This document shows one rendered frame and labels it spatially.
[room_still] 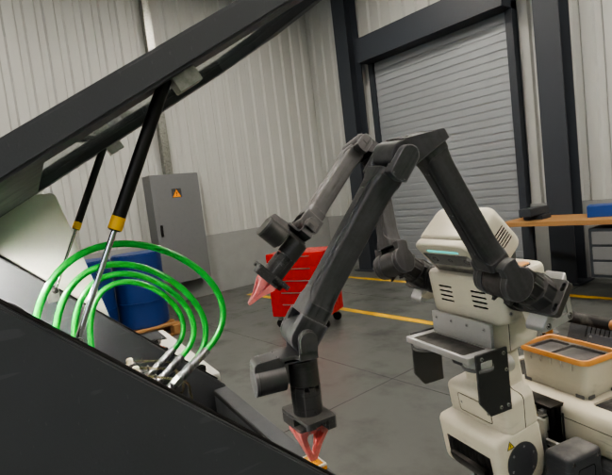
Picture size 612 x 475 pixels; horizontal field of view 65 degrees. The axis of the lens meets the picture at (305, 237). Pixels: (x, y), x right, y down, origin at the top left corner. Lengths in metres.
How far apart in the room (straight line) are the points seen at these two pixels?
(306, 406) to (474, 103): 6.93
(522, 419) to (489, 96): 6.41
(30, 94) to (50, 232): 6.50
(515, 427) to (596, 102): 5.87
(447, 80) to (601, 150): 2.40
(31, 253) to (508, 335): 1.22
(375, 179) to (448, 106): 7.01
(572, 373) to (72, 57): 7.47
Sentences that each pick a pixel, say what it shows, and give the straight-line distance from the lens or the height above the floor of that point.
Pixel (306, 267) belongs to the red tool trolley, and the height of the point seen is 0.70.
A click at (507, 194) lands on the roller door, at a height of 1.15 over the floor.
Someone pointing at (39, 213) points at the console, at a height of 1.50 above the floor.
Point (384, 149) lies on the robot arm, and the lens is 0.94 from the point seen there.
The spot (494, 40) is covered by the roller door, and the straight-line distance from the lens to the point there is 7.60.
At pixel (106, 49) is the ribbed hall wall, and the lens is 8.24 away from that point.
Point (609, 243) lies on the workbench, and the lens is 5.63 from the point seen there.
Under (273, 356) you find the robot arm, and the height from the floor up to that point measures 1.18.
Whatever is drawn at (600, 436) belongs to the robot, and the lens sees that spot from 1.57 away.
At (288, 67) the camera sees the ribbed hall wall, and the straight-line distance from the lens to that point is 9.84.
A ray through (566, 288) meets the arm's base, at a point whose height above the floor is 1.20.
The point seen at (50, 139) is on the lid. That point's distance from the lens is 0.65.
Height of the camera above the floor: 1.47
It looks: 5 degrees down
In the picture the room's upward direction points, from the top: 7 degrees counter-clockwise
